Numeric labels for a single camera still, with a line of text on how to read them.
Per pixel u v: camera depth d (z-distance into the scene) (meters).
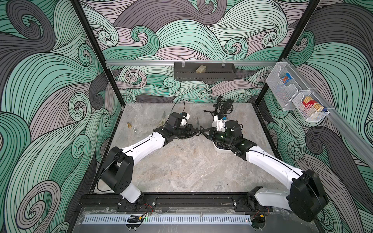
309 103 0.66
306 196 0.40
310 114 0.64
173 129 0.65
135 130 1.03
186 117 0.78
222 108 0.92
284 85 0.79
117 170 0.43
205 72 0.94
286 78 0.83
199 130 0.80
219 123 0.73
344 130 0.55
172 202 0.74
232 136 0.61
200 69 0.90
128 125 1.04
